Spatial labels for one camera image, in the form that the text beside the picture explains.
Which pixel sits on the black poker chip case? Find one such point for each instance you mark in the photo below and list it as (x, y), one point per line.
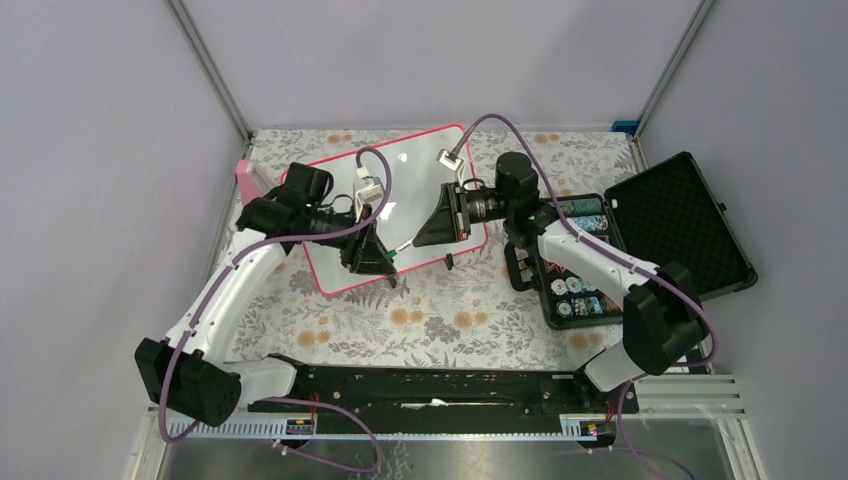
(667, 213)

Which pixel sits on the blue clip at corner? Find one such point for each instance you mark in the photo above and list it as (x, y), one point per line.
(629, 127)

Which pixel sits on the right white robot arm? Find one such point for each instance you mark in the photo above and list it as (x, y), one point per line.
(662, 315)

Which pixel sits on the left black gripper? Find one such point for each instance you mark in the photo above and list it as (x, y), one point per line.
(368, 254)

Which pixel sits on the pink eraser block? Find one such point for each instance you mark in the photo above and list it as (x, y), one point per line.
(253, 180)

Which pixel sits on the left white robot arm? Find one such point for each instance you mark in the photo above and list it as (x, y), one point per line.
(186, 371)

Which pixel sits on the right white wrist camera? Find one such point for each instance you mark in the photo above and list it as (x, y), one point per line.
(450, 160)

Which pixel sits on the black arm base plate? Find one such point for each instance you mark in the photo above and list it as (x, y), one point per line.
(443, 402)

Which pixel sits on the pink framed whiteboard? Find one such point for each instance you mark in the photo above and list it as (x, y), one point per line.
(417, 178)

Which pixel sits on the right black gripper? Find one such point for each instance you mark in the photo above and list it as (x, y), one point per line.
(450, 221)

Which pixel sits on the floral table mat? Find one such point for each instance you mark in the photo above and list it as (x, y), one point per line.
(468, 317)

